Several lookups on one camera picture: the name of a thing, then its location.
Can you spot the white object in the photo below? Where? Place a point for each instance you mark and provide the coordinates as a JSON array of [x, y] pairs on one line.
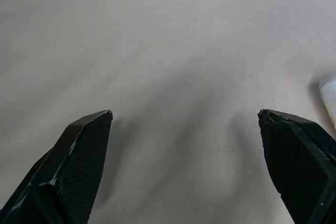
[[329, 98]]

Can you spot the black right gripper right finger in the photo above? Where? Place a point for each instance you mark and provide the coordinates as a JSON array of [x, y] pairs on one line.
[[299, 166]]

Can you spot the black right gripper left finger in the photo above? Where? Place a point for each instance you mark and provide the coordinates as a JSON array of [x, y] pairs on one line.
[[76, 171]]

